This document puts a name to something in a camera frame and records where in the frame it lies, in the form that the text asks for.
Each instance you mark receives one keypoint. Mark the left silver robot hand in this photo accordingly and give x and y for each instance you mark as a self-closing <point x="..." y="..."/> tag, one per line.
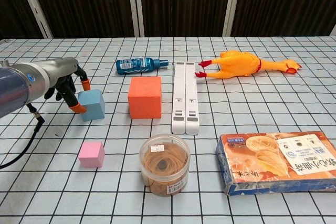
<point x="63" y="69"/>

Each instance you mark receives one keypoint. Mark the light blue foam cube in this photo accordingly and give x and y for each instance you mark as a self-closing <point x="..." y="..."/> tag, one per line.
<point x="94" y="106"/>

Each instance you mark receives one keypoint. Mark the pink foam cube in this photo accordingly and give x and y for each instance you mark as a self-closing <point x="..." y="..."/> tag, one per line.
<point x="91" y="155"/>

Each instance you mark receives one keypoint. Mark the blue spray bottle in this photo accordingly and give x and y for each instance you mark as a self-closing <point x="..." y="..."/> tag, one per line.
<point x="136" y="66"/>

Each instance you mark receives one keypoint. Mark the orange foam cube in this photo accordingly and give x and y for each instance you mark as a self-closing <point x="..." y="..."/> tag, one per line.
<point x="144" y="100"/>

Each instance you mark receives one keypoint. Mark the white folding stand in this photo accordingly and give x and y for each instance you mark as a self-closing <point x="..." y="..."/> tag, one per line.
<point x="179" y="98"/>

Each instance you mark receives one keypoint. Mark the clear jar of rubber bands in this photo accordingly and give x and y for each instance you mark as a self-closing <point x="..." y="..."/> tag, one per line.
<point x="165" y="166"/>

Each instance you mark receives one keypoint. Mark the yellow rubber chicken toy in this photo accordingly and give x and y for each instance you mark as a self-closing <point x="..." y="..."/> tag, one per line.
<point x="236" y="64"/>

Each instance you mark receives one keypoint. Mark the checkered light blue tablecloth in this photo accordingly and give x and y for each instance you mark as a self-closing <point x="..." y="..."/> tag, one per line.
<point x="236" y="108"/>

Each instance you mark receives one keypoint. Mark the orange cookie box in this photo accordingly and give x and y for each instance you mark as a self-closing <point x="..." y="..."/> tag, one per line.
<point x="275" y="161"/>

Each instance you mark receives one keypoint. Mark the white partition post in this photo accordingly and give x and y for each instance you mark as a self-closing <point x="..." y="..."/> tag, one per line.
<point x="231" y="3"/>
<point x="34" y="3"/>
<point x="137" y="3"/>

